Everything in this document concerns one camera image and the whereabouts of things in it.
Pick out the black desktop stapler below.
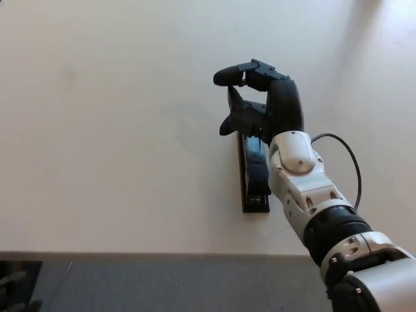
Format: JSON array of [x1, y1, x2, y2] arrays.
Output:
[[237, 131, 272, 214]]

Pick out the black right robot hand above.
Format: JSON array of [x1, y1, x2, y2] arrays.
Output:
[[212, 58, 307, 146]]

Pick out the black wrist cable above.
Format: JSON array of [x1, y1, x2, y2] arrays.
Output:
[[310, 133, 363, 211]]

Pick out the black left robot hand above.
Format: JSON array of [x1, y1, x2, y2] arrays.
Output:
[[0, 271, 43, 312]]

